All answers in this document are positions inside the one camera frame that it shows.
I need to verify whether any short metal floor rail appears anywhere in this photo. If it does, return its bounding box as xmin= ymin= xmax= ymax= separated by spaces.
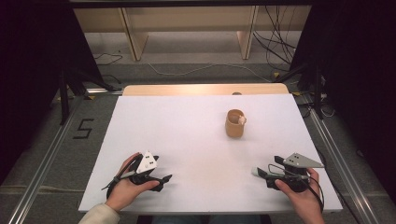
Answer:
xmin=85 ymin=87 xmax=124 ymax=96

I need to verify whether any person's left hand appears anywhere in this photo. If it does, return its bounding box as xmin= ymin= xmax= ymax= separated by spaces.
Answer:
xmin=105 ymin=151 xmax=161 ymax=214

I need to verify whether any thin grey gripper cable loop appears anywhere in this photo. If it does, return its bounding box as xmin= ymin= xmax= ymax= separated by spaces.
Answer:
xmin=267 ymin=163 xmax=310 ymax=181

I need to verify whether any thin black floor cable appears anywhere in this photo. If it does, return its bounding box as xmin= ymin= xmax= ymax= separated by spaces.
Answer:
xmin=93 ymin=52 xmax=124 ymax=66
xmin=102 ymin=74 xmax=123 ymax=85

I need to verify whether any tan cup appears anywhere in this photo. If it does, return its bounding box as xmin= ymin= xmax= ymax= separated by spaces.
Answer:
xmin=224 ymin=108 xmax=248 ymax=139

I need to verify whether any white table cover sheet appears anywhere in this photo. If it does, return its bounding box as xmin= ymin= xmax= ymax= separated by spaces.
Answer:
xmin=78 ymin=93 xmax=344 ymax=215

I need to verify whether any wooden table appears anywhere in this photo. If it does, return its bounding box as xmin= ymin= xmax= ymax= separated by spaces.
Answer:
xmin=122 ymin=82 xmax=290 ymax=97

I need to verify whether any black tripod stand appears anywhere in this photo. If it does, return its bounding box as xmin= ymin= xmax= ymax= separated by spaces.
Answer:
xmin=273 ymin=61 xmax=325 ymax=120
xmin=57 ymin=65 xmax=117 ymax=126

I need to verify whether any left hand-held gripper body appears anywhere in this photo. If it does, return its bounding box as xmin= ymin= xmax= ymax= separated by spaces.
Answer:
xmin=129 ymin=151 xmax=163 ymax=187

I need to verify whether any black curtain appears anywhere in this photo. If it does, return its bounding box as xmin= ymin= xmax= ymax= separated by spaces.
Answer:
xmin=289 ymin=0 xmax=396 ymax=197
xmin=0 ymin=0 xmax=104 ymax=187

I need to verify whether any person's right hand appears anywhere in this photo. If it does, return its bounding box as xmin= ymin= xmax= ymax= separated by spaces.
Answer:
xmin=274 ymin=167 xmax=325 ymax=219

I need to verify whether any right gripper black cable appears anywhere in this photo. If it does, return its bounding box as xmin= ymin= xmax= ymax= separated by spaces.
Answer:
xmin=306 ymin=176 xmax=325 ymax=213

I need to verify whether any bundle of black cables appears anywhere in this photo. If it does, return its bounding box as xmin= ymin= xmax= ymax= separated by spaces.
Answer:
xmin=252 ymin=5 xmax=297 ymax=65

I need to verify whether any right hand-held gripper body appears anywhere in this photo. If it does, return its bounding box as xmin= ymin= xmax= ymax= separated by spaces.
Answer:
xmin=265 ymin=152 xmax=325 ymax=193

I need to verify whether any light wooden desk frame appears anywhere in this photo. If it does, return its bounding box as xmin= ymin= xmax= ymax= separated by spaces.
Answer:
xmin=73 ymin=5 xmax=313 ymax=63

